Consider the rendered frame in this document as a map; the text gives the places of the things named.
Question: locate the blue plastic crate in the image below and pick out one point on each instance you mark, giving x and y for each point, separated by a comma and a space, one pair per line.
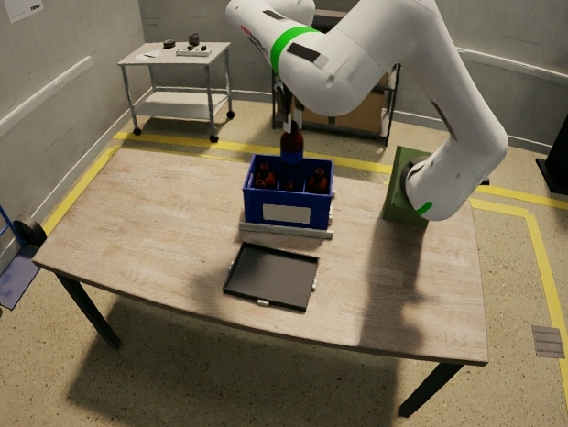
278, 207

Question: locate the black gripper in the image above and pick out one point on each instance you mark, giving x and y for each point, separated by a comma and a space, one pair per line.
284, 105

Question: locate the brown glass bottle with blue band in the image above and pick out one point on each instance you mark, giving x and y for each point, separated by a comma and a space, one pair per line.
291, 147

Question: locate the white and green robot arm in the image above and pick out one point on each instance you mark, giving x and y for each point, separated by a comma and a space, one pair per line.
332, 74

